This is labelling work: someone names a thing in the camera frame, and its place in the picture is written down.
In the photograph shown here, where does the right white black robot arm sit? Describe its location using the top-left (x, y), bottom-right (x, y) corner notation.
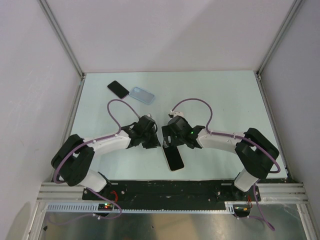
top-left (161, 116), bottom-right (281, 201)

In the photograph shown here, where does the front aluminium frame rail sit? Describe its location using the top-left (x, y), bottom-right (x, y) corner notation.
top-left (36, 182), bottom-right (309, 204)

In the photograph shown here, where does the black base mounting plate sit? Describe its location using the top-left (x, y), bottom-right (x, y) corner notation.
top-left (81, 180), bottom-right (261, 211)

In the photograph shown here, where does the white slotted cable duct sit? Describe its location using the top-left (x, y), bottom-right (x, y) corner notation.
top-left (46, 202), bottom-right (235, 214)

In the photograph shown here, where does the left aluminium frame post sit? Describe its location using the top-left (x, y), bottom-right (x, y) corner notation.
top-left (37, 0), bottom-right (86, 81)

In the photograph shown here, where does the translucent blue phone case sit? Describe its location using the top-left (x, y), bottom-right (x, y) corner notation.
top-left (129, 86), bottom-right (155, 105)

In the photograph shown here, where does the left controller board with LEDs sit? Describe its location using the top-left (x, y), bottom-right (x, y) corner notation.
top-left (98, 203), bottom-right (114, 211)

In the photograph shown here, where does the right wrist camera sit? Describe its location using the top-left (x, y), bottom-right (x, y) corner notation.
top-left (168, 110), bottom-right (184, 118)

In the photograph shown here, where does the right aluminium frame post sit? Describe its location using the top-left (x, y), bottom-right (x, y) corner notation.
top-left (255, 0), bottom-right (305, 81)

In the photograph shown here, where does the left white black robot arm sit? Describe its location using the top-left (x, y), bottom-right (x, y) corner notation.
top-left (51, 115), bottom-right (161, 200)

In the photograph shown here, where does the aluminium frame post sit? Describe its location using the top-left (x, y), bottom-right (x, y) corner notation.
top-left (37, 0), bottom-right (86, 81)
top-left (255, 0), bottom-right (305, 81)

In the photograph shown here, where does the right controller board with wires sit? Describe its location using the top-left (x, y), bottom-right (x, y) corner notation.
top-left (233, 205), bottom-right (251, 218)

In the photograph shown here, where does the black smartphone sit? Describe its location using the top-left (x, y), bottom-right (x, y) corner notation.
top-left (162, 145), bottom-right (185, 171)

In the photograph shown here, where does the black phone with red edge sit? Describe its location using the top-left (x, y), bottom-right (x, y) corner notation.
top-left (107, 80), bottom-right (129, 99)

